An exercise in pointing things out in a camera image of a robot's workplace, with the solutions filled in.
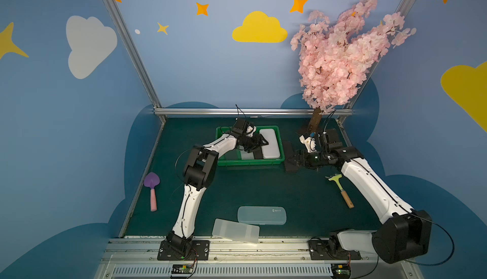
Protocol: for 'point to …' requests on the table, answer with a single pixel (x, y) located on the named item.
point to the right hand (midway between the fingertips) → (296, 159)
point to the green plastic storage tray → (233, 157)
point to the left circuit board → (181, 269)
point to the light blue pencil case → (262, 215)
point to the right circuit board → (340, 271)
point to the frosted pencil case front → (236, 231)
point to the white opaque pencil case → (272, 149)
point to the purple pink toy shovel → (151, 180)
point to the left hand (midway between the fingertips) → (265, 142)
